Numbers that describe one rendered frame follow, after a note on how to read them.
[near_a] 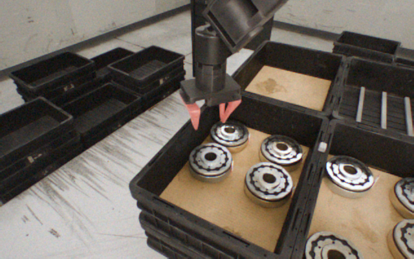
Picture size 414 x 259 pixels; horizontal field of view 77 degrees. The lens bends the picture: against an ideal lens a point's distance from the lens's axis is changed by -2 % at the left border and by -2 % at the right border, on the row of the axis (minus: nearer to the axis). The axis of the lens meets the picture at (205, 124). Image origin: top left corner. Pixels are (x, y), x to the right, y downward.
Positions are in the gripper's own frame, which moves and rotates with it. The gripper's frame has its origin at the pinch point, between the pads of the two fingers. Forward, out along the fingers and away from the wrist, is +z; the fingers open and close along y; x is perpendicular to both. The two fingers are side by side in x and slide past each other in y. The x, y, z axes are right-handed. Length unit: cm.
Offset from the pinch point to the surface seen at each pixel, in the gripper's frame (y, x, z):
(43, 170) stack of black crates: 55, -58, 56
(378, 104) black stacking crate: -62, -3, 13
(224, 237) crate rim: 6.9, 22.8, 3.8
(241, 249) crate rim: 5.1, 25.2, 4.5
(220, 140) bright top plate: -5.3, -4.4, 11.0
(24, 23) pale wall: 85, -274, 56
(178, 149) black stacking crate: 6.6, -1.6, 7.3
